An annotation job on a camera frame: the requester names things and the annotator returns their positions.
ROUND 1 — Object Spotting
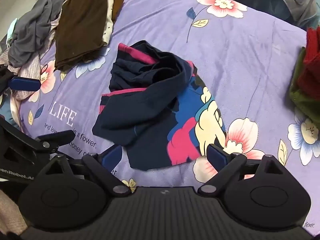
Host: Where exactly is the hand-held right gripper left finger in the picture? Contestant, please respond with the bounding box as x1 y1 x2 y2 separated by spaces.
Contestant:
37 144 132 197

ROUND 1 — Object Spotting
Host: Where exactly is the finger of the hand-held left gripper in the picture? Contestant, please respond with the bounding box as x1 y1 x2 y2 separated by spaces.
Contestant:
0 65 42 92
35 130 76 153

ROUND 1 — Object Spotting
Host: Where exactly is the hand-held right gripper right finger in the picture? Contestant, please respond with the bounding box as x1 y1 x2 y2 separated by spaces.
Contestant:
199 144 286 197

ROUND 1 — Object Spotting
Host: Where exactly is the navy printed small garment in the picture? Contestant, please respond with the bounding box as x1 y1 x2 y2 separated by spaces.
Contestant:
92 40 227 171

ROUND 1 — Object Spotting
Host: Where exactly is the grey crumpled cloth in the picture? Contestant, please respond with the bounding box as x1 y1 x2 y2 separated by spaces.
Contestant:
8 0 66 68

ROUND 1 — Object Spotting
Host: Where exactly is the beige knit cloth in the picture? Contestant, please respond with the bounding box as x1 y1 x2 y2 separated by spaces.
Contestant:
0 189 28 234

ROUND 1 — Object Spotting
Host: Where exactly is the brown folded cloth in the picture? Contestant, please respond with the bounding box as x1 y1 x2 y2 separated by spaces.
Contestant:
54 0 125 72

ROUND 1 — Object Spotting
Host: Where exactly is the purple floral bedsheet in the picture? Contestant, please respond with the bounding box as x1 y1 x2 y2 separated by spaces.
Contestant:
0 0 320 230

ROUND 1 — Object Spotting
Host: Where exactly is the green cloth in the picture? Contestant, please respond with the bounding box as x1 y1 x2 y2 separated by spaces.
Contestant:
287 47 320 123

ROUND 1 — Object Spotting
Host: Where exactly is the white dotted cloth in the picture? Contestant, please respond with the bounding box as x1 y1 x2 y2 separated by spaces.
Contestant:
101 0 119 46

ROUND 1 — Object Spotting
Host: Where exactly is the red fuzzy cloth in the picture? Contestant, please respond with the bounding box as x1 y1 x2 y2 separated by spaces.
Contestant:
297 27 320 94

